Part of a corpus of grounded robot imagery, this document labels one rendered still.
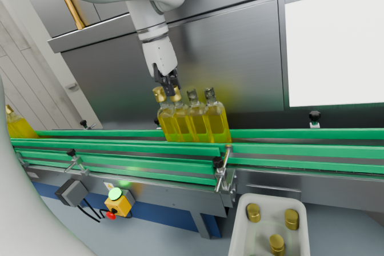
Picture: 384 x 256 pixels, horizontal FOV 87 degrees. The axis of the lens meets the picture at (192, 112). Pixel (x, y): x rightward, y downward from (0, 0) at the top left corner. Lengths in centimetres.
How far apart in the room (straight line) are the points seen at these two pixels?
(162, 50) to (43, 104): 278
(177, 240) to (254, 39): 80
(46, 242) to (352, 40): 73
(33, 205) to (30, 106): 300
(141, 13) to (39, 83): 269
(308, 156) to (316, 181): 8
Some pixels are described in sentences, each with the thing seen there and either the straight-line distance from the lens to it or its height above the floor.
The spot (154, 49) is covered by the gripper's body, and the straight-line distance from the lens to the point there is 57.
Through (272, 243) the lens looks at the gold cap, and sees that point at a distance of 63.
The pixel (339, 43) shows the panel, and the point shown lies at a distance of 68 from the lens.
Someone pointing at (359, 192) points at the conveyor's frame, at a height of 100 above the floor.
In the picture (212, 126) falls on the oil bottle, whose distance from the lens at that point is 64.
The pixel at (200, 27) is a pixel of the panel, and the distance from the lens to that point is 68.
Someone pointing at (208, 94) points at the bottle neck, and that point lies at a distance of 60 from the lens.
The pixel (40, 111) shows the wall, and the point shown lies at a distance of 331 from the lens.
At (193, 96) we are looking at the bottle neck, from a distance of 62.
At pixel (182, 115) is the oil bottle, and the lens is 65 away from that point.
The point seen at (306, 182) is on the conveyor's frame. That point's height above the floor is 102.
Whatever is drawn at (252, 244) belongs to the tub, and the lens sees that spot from 68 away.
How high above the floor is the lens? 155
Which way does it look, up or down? 28 degrees down
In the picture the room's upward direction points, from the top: 17 degrees counter-clockwise
